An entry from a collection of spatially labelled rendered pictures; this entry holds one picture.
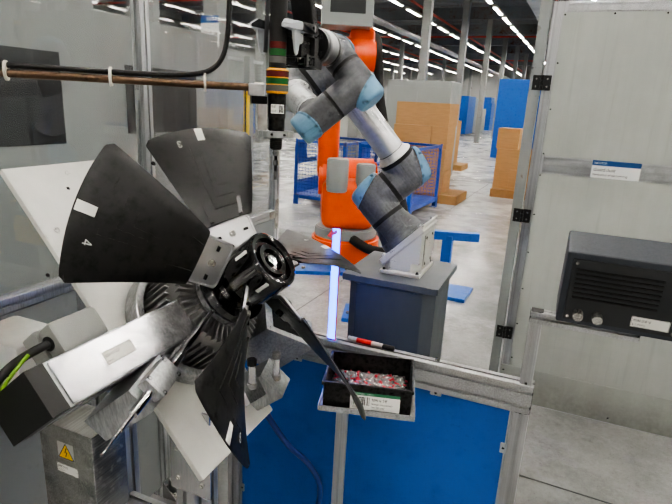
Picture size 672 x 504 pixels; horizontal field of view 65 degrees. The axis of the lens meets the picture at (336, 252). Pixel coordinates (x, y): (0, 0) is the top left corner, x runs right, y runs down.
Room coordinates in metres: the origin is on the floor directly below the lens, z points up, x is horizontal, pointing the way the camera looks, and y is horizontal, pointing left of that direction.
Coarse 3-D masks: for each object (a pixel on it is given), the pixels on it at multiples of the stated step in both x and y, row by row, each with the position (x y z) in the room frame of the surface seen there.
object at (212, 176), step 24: (168, 144) 1.11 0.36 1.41; (192, 144) 1.12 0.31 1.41; (216, 144) 1.14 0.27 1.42; (240, 144) 1.17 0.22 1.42; (168, 168) 1.08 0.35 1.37; (192, 168) 1.09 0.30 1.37; (216, 168) 1.10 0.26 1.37; (240, 168) 1.12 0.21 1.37; (192, 192) 1.06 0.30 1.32; (216, 192) 1.06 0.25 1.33; (240, 192) 1.08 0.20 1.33; (216, 216) 1.04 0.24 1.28
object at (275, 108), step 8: (272, 96) 1.05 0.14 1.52; (280, 96) 1.05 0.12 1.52; (272, 104) 1.05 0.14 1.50; (280, 104) 1.05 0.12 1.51; (272, 112) 1.05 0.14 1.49; (280, 112) 1.05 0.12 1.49; (272, 120) 1.05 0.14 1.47; (280, 120) 1.05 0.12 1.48; (272, 128) 1.05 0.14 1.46; (280, 128) 1.05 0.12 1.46; (272, 144) 1.05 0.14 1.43; (280, 144) 1.06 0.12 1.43
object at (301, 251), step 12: (288, 240) 1.25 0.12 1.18; (300, 240) 1.27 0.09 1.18; (312, 240) 1.30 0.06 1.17; (288, 252) 1.13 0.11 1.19; (300, 252) 1.15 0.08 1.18; (312, 252) 1.17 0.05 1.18; (324, 252) 1.22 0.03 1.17; (336, 252) 1.28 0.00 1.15; (324, 264) 1.12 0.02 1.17; (336, 264) 1.16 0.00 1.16; (348, 264) 1.22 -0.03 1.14
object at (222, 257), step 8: (208, 240) 0.91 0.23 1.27; (216, 240) 0.92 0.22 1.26; (208, 248) 0.91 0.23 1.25; (216, 248) 0.92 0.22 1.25; (224, 248) 0.93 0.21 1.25; (232, 248) 0.94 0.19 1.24; (200, 256) 0.90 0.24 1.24; (208, 256) 0.91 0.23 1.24; (216, 256) 0.92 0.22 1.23; (224, 256) 0.93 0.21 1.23; (200, 264) 0.90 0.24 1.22; (216, 264) 0.92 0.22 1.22; (224, 264) 0.93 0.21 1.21; (200, 272) 0.90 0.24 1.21; (208, 272) 0.91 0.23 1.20; (216, 272) 0.92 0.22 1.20; (192, 280) 0.89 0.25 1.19; (200, 280) 0.90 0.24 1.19; (208, 280) 0.91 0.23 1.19; (216, 280) 0.93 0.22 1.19
